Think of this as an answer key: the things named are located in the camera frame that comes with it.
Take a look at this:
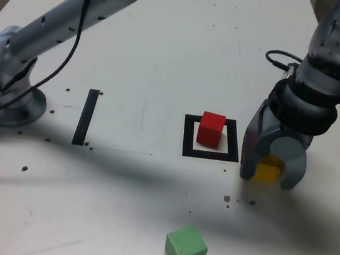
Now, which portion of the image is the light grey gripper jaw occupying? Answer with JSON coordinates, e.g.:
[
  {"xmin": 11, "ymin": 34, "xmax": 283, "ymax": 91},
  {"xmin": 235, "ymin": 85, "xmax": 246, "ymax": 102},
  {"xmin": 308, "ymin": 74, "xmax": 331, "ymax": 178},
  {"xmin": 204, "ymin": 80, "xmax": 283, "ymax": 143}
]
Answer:
[{"xmin": 264, "ymin": 134, "xmax": 311, "ymax": 193}]

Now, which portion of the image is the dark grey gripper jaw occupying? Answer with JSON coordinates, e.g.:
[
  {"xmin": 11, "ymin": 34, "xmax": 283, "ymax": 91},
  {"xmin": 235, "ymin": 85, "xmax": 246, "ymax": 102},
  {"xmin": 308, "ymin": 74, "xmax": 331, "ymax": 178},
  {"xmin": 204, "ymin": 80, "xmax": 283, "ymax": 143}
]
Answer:
[{"xmin": 238, "ymin": 108, "xmax": 270, "ymax": 182}]

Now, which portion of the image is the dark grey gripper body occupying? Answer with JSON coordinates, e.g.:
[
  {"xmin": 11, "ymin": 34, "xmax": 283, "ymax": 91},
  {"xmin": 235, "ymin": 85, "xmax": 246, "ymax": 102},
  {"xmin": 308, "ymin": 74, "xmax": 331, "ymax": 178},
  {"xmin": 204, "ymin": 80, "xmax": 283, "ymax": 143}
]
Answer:
[{"xmin": 256, "ymin": 98, "xmax": 318, "ymax": 161}]

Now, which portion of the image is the yellow cube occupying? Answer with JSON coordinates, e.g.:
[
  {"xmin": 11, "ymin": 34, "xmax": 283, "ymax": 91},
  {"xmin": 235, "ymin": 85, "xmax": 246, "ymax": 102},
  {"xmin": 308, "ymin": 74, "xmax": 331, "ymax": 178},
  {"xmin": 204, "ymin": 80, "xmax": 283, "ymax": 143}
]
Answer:
[{"xmin": 253, "ymin": 152, "xmax": 289, "ymax": 186}]

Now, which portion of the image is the red cube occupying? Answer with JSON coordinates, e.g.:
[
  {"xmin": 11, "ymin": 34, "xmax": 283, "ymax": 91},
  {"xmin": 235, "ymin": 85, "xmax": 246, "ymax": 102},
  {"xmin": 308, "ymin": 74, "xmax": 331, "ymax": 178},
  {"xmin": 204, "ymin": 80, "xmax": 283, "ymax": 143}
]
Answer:
[{"xmin": 195, "ymin": 110, "xmax": 228, "ymax": 149}]

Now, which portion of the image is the green cube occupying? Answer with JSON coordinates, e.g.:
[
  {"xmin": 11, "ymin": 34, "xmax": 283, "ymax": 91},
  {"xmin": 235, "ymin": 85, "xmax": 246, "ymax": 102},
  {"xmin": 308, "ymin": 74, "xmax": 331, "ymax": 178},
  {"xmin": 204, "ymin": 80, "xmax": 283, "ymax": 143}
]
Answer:
[{"xmin": 163, "ymin": 221, "xmax": 211, "ymax": 255}]

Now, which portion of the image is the black tape square outline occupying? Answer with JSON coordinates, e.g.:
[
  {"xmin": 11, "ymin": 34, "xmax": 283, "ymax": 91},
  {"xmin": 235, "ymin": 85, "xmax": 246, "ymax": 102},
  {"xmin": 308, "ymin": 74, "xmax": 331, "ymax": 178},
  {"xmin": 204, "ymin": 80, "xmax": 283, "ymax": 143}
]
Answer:
[{"xmin": 179, "ymin": 112, "xmax": 245, "ymax": 165}]

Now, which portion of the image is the black tape strip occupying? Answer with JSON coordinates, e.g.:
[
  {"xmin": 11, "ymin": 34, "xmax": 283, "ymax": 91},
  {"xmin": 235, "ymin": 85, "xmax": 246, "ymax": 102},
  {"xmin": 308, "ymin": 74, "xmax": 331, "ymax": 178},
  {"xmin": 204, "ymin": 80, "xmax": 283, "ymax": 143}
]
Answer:
[{"xmin": 71, "ymin": 87, "xmax": 101, "ymax": 148}]

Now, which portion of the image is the long black cable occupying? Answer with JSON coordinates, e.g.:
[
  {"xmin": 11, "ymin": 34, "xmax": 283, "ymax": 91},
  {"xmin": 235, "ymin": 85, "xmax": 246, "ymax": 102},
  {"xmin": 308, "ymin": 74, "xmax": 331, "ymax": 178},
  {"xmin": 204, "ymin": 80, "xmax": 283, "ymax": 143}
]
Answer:
[{"xmin": 0, "ymin": 0, "xmax": 102, "ymax": 135}]

